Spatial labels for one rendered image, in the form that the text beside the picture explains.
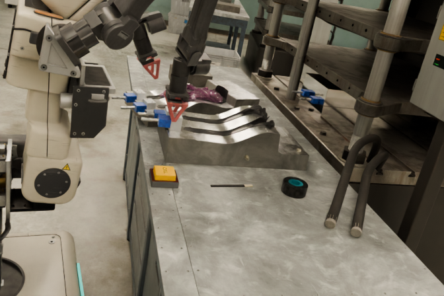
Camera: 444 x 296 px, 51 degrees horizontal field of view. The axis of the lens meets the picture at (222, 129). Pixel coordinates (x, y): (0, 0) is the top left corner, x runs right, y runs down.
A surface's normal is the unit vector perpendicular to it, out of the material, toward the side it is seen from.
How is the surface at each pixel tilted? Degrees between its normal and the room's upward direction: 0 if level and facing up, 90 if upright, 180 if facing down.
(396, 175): 90
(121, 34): 114
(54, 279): 0
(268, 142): 90
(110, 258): 0
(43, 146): 90
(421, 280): 0
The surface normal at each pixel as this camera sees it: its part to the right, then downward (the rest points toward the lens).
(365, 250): 0.18, -0.92
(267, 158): 0.22, 0.39
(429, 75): -0.96, -0.07
